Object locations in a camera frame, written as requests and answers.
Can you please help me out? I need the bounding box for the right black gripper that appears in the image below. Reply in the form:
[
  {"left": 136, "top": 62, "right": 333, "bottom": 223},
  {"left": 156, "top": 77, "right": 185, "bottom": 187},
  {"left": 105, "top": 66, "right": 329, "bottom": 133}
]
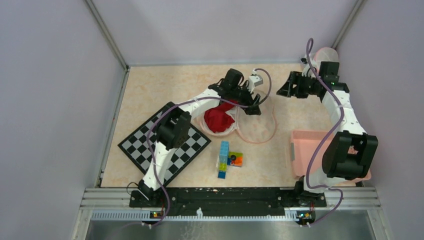
[{"left": 276, "top": 71, "right": 322, "bottom": 99}]

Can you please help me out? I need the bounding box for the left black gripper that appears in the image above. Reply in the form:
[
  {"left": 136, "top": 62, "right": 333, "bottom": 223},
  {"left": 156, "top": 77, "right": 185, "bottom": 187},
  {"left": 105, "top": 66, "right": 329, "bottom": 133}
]
[{"left": 229, "top": 80, "right": 260, "bottom": 115}]

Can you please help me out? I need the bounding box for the red bra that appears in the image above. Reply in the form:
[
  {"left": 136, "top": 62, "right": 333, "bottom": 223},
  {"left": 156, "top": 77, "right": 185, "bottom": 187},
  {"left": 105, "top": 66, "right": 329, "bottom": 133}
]
[{"left": 203, "top": 102, "right": 236, "bottom": 134}]

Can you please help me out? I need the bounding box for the white pink mesh laundry bag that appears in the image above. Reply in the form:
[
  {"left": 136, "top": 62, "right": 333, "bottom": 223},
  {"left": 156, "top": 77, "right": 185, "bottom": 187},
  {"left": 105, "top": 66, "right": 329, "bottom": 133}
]
[{"left": 309, "top": 47, "right": 340, "bottom": 74}]

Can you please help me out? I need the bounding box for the pink plastic basket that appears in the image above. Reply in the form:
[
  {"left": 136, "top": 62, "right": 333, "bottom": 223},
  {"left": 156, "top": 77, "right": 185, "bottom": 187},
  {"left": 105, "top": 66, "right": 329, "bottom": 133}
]
[{"left": 290, "top": 130, "right": 372, "bottom": 184}]

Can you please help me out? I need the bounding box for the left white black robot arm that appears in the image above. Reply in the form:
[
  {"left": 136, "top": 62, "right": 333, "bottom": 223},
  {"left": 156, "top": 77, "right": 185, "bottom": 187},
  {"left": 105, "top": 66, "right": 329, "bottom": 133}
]
[{"left": 138, "top": 68, "right": 265, "bottom": 207}]

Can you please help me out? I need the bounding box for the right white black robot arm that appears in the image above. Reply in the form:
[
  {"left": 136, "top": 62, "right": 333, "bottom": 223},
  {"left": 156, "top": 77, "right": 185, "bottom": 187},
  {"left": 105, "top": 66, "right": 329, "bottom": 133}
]
[{"left": 276, "top": 61, "right": 379, "bottom": 206}]

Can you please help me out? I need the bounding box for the colourful toy block stack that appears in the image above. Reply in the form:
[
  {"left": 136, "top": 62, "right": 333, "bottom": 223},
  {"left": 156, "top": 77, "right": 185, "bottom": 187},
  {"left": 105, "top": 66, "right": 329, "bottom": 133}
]
[{"left": 216, "top": 141, "right": 244, "bottom": 179}]

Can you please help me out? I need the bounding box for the black white checkerboard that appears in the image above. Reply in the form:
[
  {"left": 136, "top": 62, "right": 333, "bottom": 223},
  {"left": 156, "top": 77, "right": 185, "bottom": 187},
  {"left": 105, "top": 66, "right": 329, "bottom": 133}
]
[{"left": 118, "top": 104, "right": 211, "bottom": 187}]

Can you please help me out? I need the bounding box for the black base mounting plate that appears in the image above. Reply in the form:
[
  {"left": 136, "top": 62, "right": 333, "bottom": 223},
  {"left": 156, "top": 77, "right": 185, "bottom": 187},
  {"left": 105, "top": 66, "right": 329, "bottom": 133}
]
[{"left": 129, "top": 187, "right": 327, "bottom": 218}]

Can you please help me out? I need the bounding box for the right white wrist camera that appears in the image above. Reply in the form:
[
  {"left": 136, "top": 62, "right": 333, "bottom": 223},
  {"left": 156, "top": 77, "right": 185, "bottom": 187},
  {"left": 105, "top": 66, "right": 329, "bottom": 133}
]
[{"left": 300, "top": 57, "right": 315, "bottom": 78}]

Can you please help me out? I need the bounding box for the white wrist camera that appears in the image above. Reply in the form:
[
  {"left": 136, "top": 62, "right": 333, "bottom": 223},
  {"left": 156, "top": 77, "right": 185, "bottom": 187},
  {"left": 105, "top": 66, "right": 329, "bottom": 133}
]
[
  {"left": 247, "top": 69, "right": 264, "bottom": 93},
  {"left": 300, "top": 57, "right": 315, "bottom": 78}
]

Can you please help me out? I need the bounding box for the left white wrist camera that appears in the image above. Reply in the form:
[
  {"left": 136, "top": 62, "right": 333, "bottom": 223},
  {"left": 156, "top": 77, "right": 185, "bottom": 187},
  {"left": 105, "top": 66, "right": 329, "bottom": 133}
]
[{"left": 247, "top": 69, "right": 264, "bottom": 93}]

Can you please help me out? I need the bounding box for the aluminium frame rail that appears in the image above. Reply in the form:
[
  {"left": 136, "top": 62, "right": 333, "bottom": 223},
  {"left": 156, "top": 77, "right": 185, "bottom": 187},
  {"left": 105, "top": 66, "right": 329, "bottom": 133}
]
[{"left": 80, "top": 187, "right": 381, "bottom": 223}]

